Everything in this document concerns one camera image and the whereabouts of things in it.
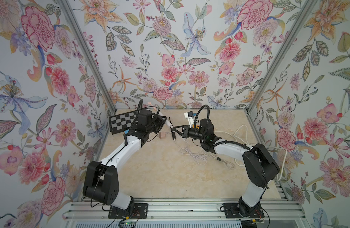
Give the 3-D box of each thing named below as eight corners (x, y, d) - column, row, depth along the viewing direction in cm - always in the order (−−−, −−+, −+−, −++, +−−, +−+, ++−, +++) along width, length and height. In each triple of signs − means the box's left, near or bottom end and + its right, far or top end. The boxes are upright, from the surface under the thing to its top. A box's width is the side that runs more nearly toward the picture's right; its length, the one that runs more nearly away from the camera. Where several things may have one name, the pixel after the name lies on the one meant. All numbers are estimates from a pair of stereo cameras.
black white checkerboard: (106, 134, 108) (104, 130, 104) (114, 114, 120) (112, 110, 117) (131, 134, 108) (129, 130, 104) (135, 115, 120) (134, 110, 117)
